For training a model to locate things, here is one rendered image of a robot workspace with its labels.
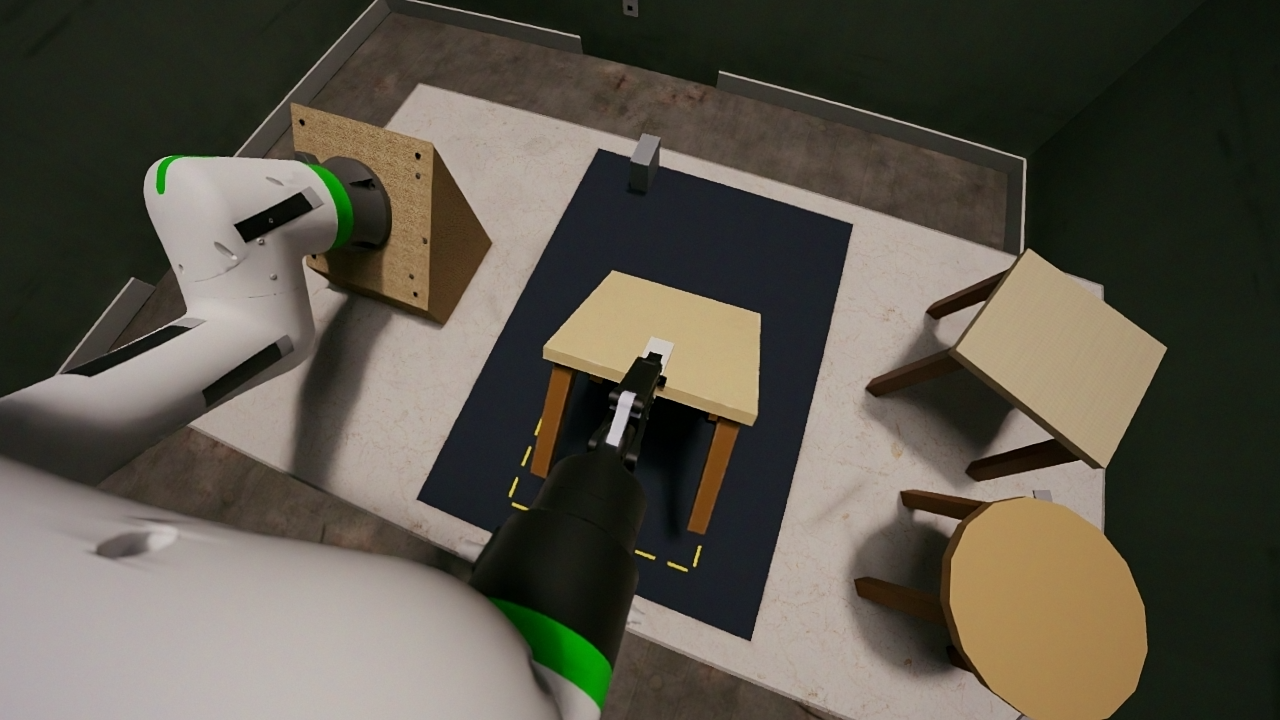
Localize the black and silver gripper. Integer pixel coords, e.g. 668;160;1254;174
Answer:
530;337;675;556

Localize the dark navy mat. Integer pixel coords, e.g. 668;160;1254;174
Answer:
416;149;852;642

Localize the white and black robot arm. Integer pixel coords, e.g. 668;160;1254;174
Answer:
0;151;645;720

